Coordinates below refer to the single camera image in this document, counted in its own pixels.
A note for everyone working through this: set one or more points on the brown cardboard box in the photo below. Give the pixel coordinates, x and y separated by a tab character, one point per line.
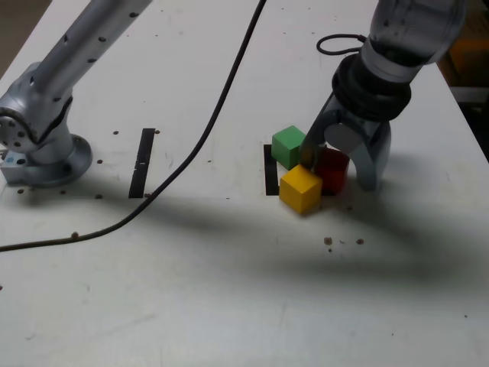
473	49

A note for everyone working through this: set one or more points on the red cube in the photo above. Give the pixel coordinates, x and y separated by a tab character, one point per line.
334	172

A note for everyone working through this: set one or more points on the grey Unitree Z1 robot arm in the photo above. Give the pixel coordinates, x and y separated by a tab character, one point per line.
42	88

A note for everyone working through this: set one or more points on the black tape strip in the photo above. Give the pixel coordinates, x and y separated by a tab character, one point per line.
143	149

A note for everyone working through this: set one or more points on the green cube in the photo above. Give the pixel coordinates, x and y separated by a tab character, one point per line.
284	147

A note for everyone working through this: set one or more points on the yellow cube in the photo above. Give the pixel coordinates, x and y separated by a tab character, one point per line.
300	189

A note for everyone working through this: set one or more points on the white metal shelf frame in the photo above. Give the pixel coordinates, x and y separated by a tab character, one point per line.
473	93

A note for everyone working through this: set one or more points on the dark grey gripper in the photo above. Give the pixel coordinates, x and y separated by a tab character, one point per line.
351	119

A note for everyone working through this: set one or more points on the black tape square outline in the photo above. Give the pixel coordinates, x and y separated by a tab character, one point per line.
270	176

